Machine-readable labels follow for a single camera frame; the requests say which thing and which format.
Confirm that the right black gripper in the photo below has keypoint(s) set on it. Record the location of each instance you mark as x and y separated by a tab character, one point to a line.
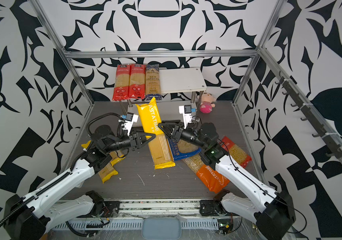
181	133

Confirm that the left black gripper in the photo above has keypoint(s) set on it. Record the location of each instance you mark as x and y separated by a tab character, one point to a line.
135	141

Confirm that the yellow spaghetti bag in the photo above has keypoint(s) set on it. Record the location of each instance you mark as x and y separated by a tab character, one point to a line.
117	156
107	172
159	147

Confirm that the blue gold spaghetti bag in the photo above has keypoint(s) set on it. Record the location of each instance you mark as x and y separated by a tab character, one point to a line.
153	84

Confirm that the red spaghetti bag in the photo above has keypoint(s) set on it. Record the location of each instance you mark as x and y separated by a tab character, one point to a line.
121	88
137	81

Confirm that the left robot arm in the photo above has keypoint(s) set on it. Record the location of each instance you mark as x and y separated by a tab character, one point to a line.
32	216

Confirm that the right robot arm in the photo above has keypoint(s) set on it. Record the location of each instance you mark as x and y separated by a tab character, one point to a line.
272	212

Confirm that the white two-tier shelf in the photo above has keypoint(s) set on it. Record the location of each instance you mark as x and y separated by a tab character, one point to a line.
178	88

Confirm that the orange pasta bag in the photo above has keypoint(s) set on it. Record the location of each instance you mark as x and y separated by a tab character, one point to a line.
214	181

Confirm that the blue orange orecchiette bag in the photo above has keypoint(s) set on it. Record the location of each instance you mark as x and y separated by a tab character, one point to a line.
182	149

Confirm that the pink plush pig toy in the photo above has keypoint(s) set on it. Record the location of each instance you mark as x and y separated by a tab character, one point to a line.
207	103

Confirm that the red macaroni bag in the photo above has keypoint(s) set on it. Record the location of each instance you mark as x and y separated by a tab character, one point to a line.
236	153

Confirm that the grey blue pad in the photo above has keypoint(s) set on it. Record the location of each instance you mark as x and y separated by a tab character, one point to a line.
161	229

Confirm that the wall hook rail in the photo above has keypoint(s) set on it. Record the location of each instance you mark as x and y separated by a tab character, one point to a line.
311	115

